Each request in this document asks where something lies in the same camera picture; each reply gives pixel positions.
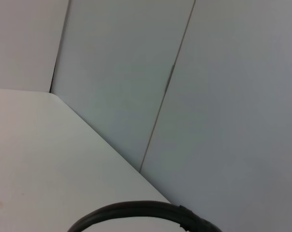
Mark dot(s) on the black round teapot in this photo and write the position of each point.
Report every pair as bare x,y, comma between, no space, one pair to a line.
141,205

